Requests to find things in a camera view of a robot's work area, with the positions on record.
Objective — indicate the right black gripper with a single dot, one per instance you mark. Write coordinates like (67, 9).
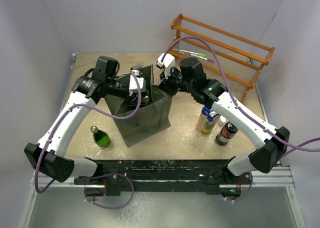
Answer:
(166, 84)

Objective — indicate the grey marker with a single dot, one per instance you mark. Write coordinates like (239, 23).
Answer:
(178, 50)

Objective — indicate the blue juice carton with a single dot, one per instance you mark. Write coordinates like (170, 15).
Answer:
(207, 120)

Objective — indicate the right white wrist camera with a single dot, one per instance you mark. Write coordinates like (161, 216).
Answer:
(166, 61)

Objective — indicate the aluminium frame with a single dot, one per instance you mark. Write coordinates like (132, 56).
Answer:
(271, 203)

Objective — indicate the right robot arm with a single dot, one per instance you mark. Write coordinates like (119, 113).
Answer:
(190, 78)

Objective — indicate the green round glass bottle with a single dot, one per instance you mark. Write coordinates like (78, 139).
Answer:
(100, 137)

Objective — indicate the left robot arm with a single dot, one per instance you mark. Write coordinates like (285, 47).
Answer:
(48, 155)

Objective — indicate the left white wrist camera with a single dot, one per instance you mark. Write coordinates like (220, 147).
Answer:
(136, 82)

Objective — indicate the pink capped marker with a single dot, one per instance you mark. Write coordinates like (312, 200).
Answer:
(204, 58)

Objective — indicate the orange wooden shelf rack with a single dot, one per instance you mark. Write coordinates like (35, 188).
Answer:
(242, 58)

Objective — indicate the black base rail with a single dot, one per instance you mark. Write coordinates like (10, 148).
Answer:
(204, 176)

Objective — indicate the green canvas bag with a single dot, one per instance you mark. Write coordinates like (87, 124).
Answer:
(149, 119)

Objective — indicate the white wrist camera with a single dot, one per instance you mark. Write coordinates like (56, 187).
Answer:
(136, 82)
(166, 61)

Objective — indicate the green Perrier glass bottle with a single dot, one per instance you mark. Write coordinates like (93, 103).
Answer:
(146, 98)

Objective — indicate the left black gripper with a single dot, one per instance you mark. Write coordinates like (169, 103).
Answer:
(127, 94)

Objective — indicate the dark cola bottle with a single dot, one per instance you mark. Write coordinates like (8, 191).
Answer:
(227, 132)

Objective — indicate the green capped marker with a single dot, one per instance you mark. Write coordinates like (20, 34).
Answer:
(194, 53)

